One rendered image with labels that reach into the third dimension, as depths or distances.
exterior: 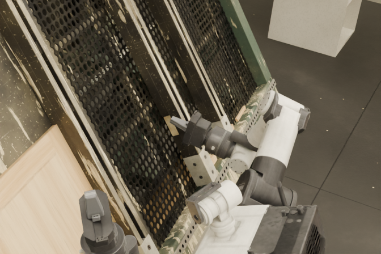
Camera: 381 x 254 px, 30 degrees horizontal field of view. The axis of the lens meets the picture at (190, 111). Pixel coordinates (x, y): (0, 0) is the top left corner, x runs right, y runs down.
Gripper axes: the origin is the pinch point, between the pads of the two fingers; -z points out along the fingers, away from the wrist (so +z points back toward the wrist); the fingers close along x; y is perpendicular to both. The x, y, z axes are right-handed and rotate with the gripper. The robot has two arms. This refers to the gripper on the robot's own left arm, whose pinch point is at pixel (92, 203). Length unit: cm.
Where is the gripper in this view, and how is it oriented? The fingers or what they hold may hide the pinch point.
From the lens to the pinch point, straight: 135.2
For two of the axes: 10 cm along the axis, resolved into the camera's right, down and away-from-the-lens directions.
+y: 9.7, -2.1, 1.1
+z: 0.8, 7.1, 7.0
